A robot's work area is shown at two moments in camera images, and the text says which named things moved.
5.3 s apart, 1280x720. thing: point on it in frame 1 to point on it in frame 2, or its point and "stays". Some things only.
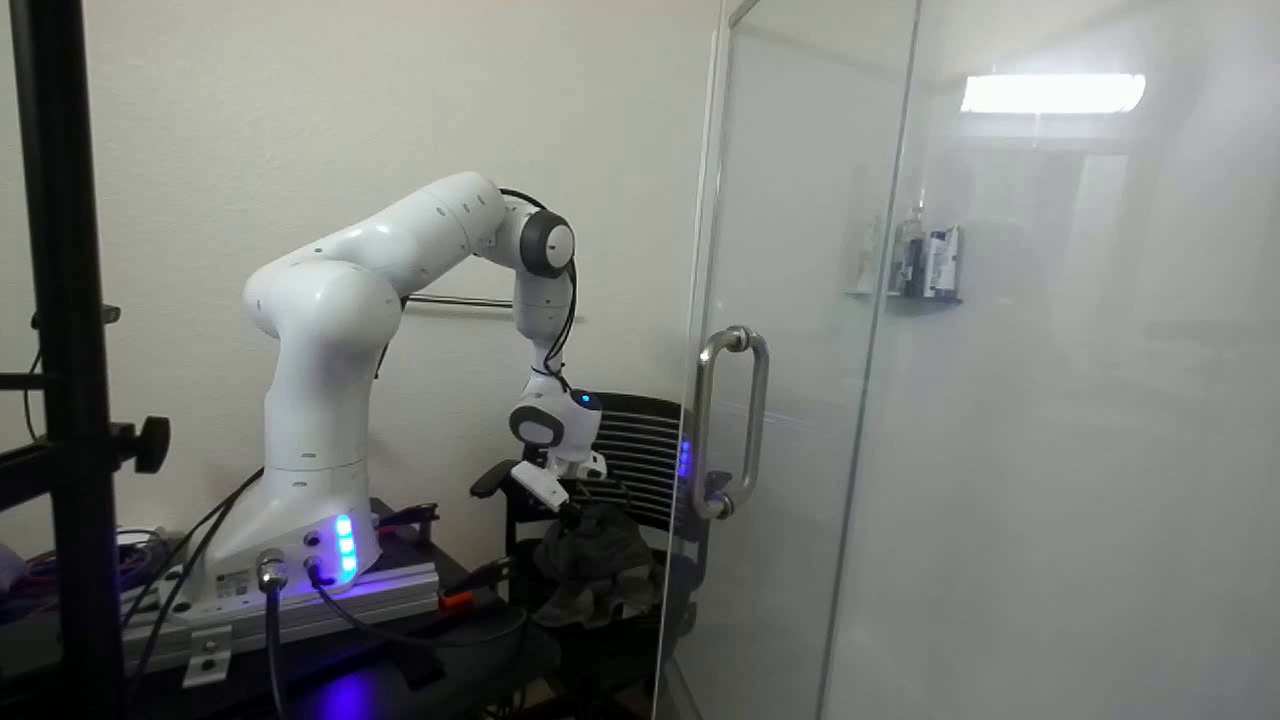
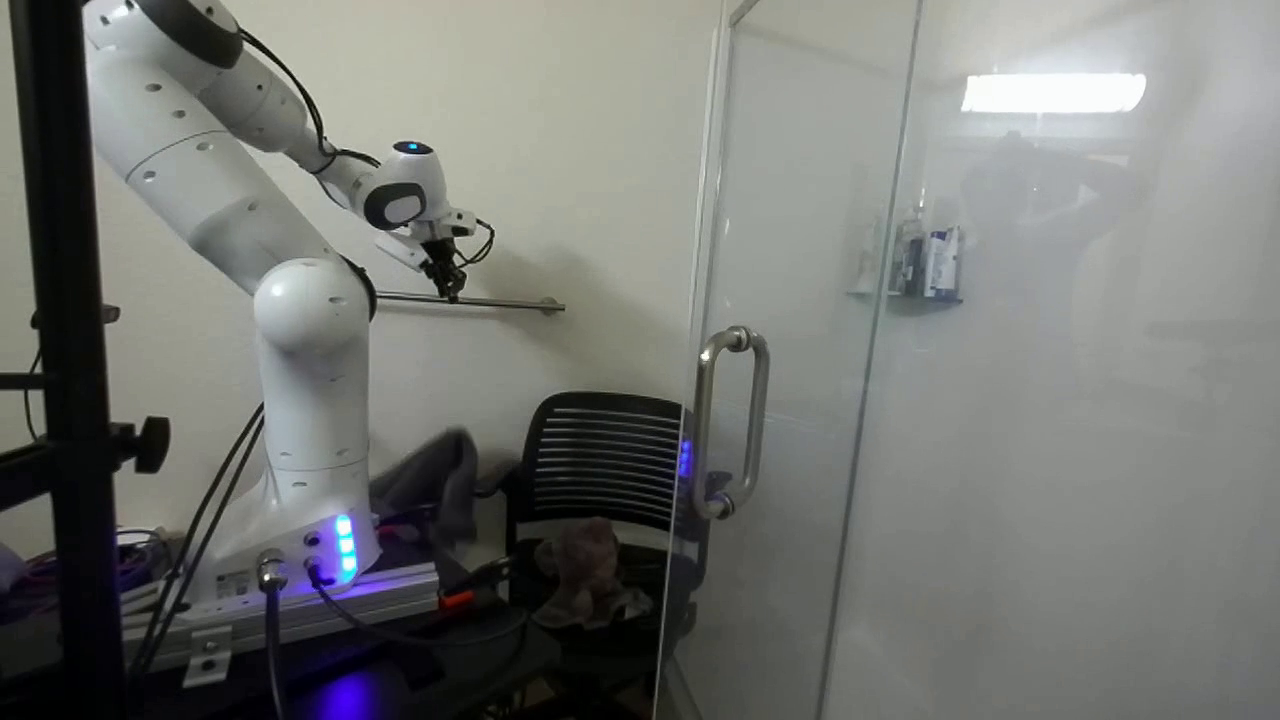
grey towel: x=594 y=570 to x=425 y=501
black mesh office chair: x=645 y=478 stays
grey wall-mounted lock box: x=929 y=265 stays
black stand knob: x=144 y=451 stays
